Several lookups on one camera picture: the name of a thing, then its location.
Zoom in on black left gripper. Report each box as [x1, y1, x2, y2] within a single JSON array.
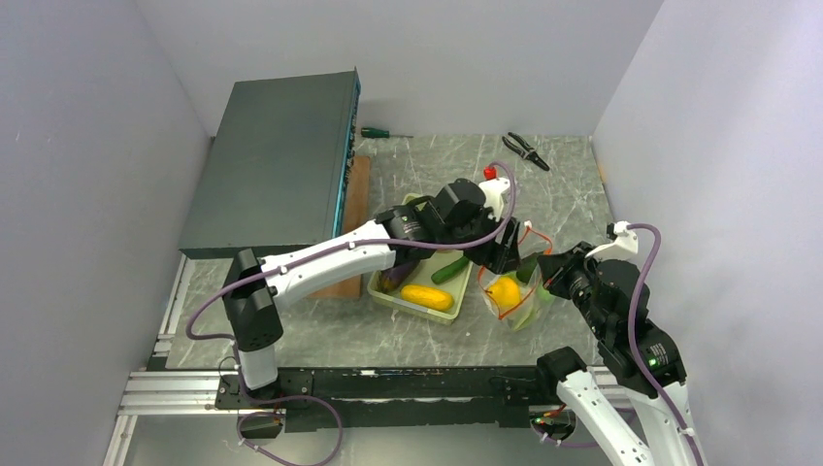
[[440, 206, 523, 276]]

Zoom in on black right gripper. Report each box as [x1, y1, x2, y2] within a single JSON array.
[[537, 239, 611, 337]]

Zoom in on green lettuce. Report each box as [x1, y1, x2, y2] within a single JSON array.
[[510, 286, 554, 331]]

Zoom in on dark green vegetable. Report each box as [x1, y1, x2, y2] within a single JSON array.
[[515, 252, 543, 284]]

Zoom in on clear zip bag orange zipper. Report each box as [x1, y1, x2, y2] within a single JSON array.
[[477, 220, 554, 332]]

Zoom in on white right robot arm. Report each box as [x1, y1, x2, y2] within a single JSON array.
[[534, 242, 706, 465]]

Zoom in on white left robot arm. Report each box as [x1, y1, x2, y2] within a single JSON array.
[[221, 177, 520, 408]]

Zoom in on green cucumber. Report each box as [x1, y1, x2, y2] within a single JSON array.
[[430, 255, 471, 285]]

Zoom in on light green perforated basket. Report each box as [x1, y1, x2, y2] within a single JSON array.
[[366, 192, 474, 326]]

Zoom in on yellow corn cob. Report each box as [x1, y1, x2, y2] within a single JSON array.
[[400, 284, 454, 312]]

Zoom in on dark purple eggplant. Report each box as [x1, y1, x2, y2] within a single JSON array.
[[376, 261, 419, 293]]

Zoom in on wooden board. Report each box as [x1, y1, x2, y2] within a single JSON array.
[[312, 155, 371, 299]]

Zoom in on dark grey metal box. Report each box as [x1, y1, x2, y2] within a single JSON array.
[[178, 70, 361, 259]]

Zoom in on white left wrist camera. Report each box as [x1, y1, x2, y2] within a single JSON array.
[[477, 166, 510, 219]]

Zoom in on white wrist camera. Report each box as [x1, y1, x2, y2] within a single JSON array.
[[477, 166, 510, 219], [585, 220, 639, 261]]

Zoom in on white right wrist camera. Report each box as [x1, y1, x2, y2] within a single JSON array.
[[585, 220, 639, 261]]

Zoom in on black handled pliers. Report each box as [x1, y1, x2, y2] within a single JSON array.
[[501, 132, 550, 172]]

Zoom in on green handled screwdriver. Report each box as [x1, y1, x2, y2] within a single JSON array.
[[359, 127, 410, 139]]

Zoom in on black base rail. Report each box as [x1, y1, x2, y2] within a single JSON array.
[[214, 365, 560, 433]]

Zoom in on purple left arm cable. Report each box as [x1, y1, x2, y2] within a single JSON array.
[[184, 160, 519, 466]]

